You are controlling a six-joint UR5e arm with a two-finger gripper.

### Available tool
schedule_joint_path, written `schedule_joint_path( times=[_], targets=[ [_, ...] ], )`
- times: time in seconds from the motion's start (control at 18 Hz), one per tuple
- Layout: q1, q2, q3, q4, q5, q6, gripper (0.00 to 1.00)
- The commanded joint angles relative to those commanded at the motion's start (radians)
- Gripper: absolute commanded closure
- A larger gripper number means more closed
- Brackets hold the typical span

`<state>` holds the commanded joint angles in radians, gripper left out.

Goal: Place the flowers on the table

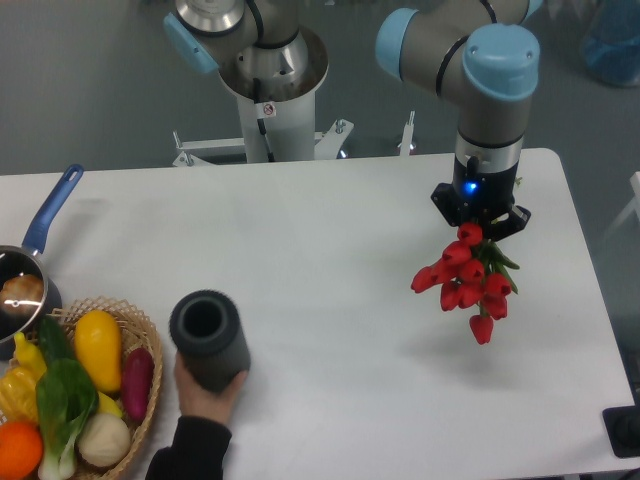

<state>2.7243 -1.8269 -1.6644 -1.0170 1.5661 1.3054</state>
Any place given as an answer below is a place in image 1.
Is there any yellow squash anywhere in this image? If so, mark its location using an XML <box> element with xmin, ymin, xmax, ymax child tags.
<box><xmin>74</xmin><ymin>310</ymin><xmax>122</xmax><ymax>395</ymax></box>

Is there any green bok choy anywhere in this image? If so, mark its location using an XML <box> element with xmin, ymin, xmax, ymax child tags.
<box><xmin>34</xmin><ymin>357</ymin><xmax>100</xmax><ymax>479</ymax></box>

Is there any white garlic bulb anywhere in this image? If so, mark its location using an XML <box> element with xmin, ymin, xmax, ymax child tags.
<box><xmin>78</xmin><ymin>413</ymin><xmax>131</xmax><ymax>468</ymax></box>

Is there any yellow bell pepper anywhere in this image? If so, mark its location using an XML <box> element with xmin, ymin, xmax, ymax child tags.
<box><xmin>1</xmin><ymin>367</ymin><xmax>38</xmax><ymax>424</ymax></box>

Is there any red tulip bouquet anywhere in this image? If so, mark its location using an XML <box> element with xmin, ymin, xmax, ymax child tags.
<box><xmin>411</xmin><ymin>222</ymin><xmax>520</xmax><ymax>345</ymax></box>

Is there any purple eggplant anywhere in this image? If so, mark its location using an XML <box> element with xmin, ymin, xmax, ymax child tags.
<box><xmin>121</xmin><ymin>347</ymin><xmax>154</xmax><ymax>423</ymax></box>

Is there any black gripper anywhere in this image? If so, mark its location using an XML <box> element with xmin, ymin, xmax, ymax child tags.
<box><xmin>431</xmin><ymin>156</ymin><xmax>531</xmax><ymax>241</ymax></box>

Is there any black device at table edge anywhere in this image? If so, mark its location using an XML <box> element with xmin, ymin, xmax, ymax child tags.
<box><xmin>602</xmin><ymin>405</ymin><xmax>639</xmax><ymax>458</ymax></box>

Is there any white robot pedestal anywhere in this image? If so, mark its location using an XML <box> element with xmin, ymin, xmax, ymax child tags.
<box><xmin>173</xmin><ymin>26</ymin><xmax>354</xmax><ymax>167</ymax></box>

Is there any blue transparent container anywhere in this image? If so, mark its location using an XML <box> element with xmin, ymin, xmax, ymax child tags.
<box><xmin>580</xmin><ymin>1</ymin><xmax>639</xmax><ymax>87</ymax></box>

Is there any blue handled saucepan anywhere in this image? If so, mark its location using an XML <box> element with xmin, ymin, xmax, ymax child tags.
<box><xmin>1</xmin><ymin>164</ymin><xmax>84</xmax><ymax>361</ymax></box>

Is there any dark grey cylindrical vase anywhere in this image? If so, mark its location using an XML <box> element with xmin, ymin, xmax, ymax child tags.
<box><xmin>169</xmin><ymin>290</ymin><xmax>251</xmax><ymax>394</ymax></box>

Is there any black sleeved forearm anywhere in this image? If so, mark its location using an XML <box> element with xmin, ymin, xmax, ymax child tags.
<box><xmin>145</xmin><ymin>416</ymin><xmax>232</xmax><ymax>480</ymax></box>

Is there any orange fruit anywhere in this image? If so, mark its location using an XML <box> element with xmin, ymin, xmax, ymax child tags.
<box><xmin>1</xmin><ymin>421</ymin><xmax>43</xmax><ymax>479</ymax></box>

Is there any woven wicker basket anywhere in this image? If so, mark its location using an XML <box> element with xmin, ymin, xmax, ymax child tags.
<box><xmin>51</xmin><ymin>297</ymin><xmax>163</xmax><ymax>479</ymax></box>

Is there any person's hand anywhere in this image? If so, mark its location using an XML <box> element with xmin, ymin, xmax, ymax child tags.
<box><xmin>174</xmin><ymin>352</ymin><xmax>249</xmax><ymax>427</ymax></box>

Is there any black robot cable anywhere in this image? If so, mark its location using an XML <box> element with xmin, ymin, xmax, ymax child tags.
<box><xmin>252</xmin><ymin>77</ymin><xmax>276</xmax><ymax>163</ymax></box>

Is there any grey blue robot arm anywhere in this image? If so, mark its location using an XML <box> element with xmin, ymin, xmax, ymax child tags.
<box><xmin>163</xmin><ymin>1</ymin><xmax>540</xmax><ymax>241</ymax></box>

